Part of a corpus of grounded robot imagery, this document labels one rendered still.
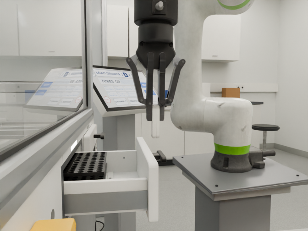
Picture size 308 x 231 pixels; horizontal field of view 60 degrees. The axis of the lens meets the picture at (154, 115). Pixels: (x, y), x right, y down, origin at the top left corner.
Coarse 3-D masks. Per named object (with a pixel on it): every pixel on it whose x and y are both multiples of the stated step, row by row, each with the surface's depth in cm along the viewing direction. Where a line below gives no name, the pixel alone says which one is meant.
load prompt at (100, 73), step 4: (96, 72) 141; (100, 72) 144; (104, 72) 146; (108, 72) 149; (112, 72) 152; (116, 72) 155; (120, 72) 157; (124, 72) 160; (128, 72) 164; (100, 76) 142; (104, 76) 144; (108, 76) 146; (112, 76) 149; (116, 76) 152; (120, 76) 155; (124, 76) 158; (128, 76) 161
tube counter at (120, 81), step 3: (114, 78) 149; (117, 81) 149; (120, 81) 151; (123, 81) 153; (126, 81) 156; (129, 81) 158; (132, 81) 160; (120, 84) 149; (123, 84) 151; (126, 84) 154; (129, 84) 156; (132, 84) 158
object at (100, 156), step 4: (100, 152) 68; (104, 152) 69; (100, 156) 64; (104, 156) 64; (100, 160) 60; (104, 160) 60; (96, 164) 57; (100, 164) 57; (104, 164) 57; (96, 168) 54; (100, 168) 54; (104, 168) 55; (96, 172) 52; (100, 172) 52
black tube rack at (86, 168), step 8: (88, 152) 68; (96, 152) 69; (72, 160) 60; (80, 160) 60; (88, 160) 60; (96, 160) 60; (72, 168) 55; (80, 168) 55; (88, 168) 54; (64, 176) 58; (72, 176) 58; (80, 176) 58; (88, 176) 58; (96, 176) 53; (104, 176) 58
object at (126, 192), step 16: (112, 160) 72; (128, 160) 73; (128, 176) 69; (64, 192) 47; (80, 192) 48; (96, 192) 48; (112, 192) 48; (128, 192) 49; (144, 192) 49; (80, 208) 48; (96, 208) 48; (112, 208) 49; (128, 208) 49; (144, 208) 49
